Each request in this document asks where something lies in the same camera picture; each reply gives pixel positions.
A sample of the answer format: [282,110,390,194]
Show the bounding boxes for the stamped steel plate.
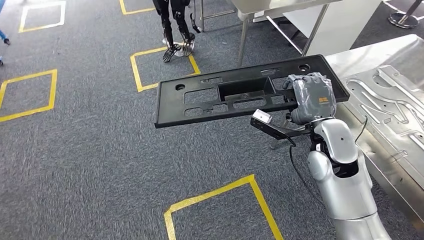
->
[342,64,424,181]

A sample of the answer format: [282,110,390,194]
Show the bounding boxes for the black camera cable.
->
[288,144,327,206]

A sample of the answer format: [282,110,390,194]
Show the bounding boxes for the black humanoid robot legs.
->
[152,0,203,64]

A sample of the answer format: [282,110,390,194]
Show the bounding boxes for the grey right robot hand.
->
[282,72,338,126]

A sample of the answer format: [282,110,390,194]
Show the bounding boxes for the chrome stanchion post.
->
[387,0,424,30]

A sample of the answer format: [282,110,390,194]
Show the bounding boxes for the black plastic plate frame part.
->
[154,54,351,129]

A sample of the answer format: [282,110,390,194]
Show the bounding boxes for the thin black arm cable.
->
[354,115,369,145]

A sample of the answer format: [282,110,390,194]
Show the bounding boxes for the stainless steel table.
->
[230,0,343,68]

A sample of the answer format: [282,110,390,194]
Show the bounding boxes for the stainless steel workbench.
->
[269,34,424,231]

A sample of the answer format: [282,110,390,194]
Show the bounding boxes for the person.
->
[0,29,11,66]

